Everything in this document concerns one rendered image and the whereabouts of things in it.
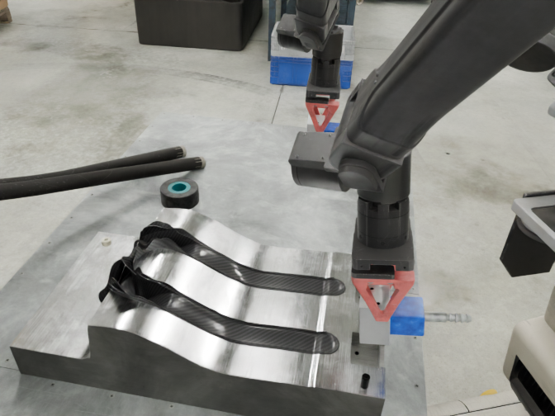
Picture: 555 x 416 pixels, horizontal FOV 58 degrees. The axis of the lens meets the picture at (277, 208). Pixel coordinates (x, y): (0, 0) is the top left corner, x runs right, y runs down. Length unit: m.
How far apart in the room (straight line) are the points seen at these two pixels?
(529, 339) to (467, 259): 1.45
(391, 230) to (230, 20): 4.05
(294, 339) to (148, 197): 0.55
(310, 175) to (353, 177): 0.10
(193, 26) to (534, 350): 4.08
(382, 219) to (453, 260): 1.79
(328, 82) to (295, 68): 2.81
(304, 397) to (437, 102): 0.42
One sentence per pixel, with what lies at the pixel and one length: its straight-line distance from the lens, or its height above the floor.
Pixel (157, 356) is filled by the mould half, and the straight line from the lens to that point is 0.68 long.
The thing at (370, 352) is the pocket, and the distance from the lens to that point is 0.73.
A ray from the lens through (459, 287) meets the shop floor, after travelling 2.20.
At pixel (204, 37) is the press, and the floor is 0.10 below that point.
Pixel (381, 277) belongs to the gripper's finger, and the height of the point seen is 1.05.
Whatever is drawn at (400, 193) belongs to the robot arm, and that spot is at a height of 1.13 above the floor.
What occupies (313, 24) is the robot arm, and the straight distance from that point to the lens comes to 0.92.
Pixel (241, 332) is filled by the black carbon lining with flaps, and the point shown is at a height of 0.88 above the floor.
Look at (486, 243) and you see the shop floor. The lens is 2.49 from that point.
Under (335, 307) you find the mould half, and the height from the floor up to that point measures 0.89.
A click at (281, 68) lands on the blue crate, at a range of 3.84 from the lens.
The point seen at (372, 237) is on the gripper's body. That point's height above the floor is 1.08.
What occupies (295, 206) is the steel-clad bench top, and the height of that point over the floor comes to 0.80.
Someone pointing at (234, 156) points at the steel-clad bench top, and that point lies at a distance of 1.26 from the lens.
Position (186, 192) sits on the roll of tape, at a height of 0.84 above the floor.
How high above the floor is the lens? 1.42
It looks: 35 degrees down
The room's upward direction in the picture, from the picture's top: 2 degrees clockwise
